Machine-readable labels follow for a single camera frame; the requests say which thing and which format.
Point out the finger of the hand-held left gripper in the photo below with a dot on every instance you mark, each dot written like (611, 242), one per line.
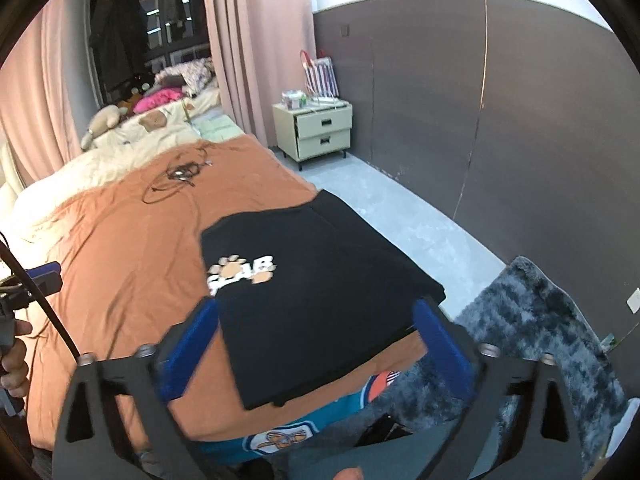
(42, 277)

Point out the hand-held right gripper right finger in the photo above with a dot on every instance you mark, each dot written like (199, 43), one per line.
(445, 355)

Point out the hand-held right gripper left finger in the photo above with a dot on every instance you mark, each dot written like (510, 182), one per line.
(185, 360)

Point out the black bear-print T-shirt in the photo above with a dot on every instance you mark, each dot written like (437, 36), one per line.
(320, 285)

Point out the person's left hand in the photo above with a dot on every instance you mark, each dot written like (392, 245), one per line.
(15, 360)

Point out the orange blanket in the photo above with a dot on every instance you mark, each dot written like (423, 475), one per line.
(130, 260)

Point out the grey shaggy rug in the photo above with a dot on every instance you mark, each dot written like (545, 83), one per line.
(525, 310)

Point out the cream duvet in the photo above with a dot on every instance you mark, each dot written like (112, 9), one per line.
(75, 170)

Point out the cream headboard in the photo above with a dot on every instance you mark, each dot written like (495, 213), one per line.
(7, 170)

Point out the beige plush toy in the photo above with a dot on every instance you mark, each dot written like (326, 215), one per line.
(105, 120)

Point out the cream bear-print bedding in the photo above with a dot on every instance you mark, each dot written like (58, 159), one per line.
(160, 132)

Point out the pink curtain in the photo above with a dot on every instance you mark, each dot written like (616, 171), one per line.
(260, 50)
(45, 85)

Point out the dark brown plush toy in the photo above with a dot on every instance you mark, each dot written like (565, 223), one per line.
(135, 91)

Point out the pink pillow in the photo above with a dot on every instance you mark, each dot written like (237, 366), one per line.
(160, 97)

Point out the pale green pillow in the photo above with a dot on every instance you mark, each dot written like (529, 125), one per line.
(220, 129)

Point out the cream nightstand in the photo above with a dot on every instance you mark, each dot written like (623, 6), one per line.
(320, 135)

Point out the dark hanging coat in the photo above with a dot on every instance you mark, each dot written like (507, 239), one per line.
(117, 35)

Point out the floral cloth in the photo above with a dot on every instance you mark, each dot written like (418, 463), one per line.
(195, 72)

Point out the white power strip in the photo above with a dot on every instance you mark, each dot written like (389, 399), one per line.
(330, 104)

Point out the small white box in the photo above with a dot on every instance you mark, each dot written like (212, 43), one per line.
(292, 100)

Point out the striped paper bag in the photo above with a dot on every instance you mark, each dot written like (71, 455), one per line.
(320, 77)

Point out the white wall socket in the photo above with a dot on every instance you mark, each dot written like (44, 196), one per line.
(634, 300)

